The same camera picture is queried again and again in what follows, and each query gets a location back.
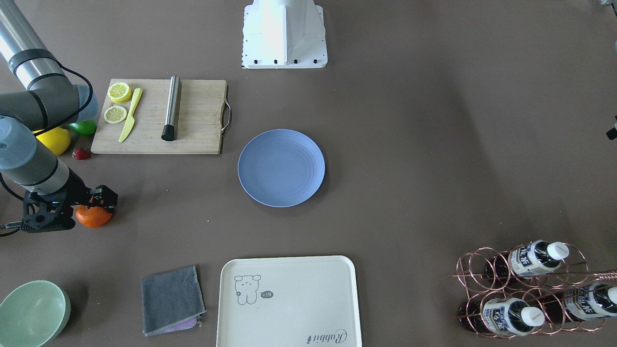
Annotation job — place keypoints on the green lime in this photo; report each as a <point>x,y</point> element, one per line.
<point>84,128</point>

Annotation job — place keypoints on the steel knife sharpener rod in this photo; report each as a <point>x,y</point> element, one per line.
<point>170,129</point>

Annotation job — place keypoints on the lemon slice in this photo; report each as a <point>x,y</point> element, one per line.
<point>115,114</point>
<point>120,92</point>

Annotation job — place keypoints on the blue plate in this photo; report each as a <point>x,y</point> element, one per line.
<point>281,168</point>

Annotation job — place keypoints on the green bowl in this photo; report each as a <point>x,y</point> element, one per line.
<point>33,314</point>

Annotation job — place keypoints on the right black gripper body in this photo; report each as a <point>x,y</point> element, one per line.
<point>77,191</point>

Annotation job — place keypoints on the grey cloth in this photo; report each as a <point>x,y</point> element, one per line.
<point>171,301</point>

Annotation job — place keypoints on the cream tray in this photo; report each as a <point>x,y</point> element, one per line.
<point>309,301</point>

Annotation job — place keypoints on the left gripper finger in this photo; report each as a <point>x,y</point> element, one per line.
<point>612,133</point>

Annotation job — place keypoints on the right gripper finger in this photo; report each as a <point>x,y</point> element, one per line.
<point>106,198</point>

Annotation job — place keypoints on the orange fruit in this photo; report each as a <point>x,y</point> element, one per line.
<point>92,216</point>

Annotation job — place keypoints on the red strawberry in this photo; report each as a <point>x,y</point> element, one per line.
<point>80,154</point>

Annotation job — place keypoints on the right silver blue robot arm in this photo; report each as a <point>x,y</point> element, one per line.
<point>49,100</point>

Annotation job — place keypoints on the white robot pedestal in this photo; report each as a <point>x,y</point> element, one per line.
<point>283,34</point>

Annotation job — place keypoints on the wooden cutting board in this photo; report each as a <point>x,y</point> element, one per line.
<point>199,127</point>

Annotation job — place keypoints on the copper wire bottle rack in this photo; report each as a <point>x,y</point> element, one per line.
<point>574,272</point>

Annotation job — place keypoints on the yellow plastic knife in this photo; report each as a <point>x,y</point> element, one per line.
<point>130,120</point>

